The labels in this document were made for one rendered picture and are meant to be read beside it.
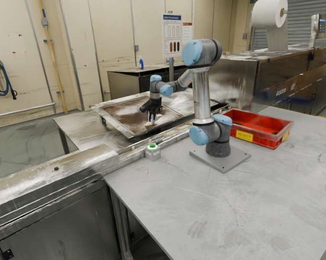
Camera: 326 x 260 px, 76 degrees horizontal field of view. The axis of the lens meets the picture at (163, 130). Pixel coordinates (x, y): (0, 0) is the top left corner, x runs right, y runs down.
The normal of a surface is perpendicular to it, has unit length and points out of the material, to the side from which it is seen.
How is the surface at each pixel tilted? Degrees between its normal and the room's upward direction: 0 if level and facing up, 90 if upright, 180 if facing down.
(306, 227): 0
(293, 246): 0
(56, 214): 90
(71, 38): 90
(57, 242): 90
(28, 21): 90
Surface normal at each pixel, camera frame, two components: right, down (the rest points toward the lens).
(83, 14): 0.67, 0.29
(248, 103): -0.74, 0.30
